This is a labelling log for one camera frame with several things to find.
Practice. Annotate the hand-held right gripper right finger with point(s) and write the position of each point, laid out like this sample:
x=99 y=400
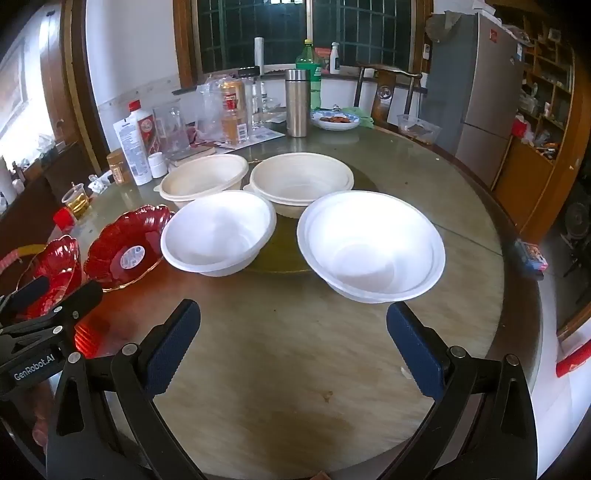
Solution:
x=413 y=350

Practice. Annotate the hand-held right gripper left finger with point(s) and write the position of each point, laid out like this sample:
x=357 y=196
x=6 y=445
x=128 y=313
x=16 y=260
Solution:
x=173 y=344

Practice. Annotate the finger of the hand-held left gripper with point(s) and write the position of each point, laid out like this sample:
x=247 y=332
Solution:
x=27 y=290
x=76 y=300

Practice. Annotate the small red scalloped plate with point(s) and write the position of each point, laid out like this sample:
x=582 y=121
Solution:
x=55 y=263

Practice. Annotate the large red scalloped plate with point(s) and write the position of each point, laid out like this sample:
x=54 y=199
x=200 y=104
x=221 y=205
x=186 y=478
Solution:
x=111 y=258

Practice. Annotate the white foam bowl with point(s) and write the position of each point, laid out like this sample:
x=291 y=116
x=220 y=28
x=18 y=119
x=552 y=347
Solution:
x=369 y=244
x=217 y=230

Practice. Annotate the cream plastic bowl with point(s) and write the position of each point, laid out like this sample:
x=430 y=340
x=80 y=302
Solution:
x=300 y=180
x=203 y=177

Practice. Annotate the red bottle cap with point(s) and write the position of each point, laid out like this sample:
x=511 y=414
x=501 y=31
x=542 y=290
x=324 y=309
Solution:
x=63 y=219

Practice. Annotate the dark wooden sideboard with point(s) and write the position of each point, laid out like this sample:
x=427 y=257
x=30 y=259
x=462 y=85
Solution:
x=37 y=198

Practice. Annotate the glass tea cup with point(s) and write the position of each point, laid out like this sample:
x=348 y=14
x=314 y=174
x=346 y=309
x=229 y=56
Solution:
x=78 y=203

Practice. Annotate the amber jar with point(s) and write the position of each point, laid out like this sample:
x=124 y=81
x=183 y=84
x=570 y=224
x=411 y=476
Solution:
x=117 y=168

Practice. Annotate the round gold table mat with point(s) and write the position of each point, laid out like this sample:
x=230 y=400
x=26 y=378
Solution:
x=281 y=249

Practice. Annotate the playing card box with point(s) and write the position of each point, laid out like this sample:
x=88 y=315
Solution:
x=531 y=256

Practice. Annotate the small white jar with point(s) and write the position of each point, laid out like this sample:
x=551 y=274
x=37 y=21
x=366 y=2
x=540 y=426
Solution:
x=157 y=166

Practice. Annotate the white squeeze tube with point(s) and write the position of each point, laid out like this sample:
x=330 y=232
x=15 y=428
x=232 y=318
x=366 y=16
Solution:
x=134 y=152

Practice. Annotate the white liquor bottle red label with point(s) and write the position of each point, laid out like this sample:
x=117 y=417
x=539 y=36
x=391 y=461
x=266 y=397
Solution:
x=147 y=129

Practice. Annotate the book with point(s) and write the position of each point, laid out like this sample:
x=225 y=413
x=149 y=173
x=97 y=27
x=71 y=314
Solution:
x=194 y=152

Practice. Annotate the clear glass pitcher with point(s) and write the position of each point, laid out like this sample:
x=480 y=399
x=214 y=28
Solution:
x=171 y=129

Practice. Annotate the wooden shelf cabinet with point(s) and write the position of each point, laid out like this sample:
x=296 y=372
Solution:
x=531 y=184

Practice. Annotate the clear plastic food container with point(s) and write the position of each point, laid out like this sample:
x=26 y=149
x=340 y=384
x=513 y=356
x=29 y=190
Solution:
x=418 y=129

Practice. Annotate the printed paper sheet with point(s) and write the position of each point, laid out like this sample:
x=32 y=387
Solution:
x=263 y=136

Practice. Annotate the orange drink bottle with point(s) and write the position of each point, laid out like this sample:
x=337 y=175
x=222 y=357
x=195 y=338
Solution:
x=233 y=115

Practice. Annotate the green cloth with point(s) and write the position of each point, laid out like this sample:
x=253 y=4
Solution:
x=364 y=117

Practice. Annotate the blue patterned plate with food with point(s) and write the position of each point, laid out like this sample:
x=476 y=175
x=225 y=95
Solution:
x=334 y=123

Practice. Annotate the wooden chair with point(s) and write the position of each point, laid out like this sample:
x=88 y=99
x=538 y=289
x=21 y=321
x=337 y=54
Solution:
x=385 y=94

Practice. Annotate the clear bottle with black cap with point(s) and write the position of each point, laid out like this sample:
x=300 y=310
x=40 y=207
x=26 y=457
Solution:
x=251 y=92

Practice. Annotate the grey refrigerator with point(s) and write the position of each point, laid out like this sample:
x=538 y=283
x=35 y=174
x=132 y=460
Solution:
x=480 y=92

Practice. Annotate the stainless steel thermos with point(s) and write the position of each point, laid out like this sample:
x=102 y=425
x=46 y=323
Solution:
x=297 y=106

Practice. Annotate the green plastic bottle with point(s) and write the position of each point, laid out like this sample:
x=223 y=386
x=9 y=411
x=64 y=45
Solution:
x=316 y=78

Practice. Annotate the white paper roll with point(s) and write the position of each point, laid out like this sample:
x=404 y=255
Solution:
x=259 y=55

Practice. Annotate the white spray bottle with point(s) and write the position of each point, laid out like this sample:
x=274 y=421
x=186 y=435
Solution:
x=335 y=60

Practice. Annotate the dark barred window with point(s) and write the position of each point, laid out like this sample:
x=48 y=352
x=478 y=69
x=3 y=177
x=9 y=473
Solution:
x=231 y=37

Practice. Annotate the framed wall picture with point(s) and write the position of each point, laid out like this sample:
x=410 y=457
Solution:
x=11 y=92

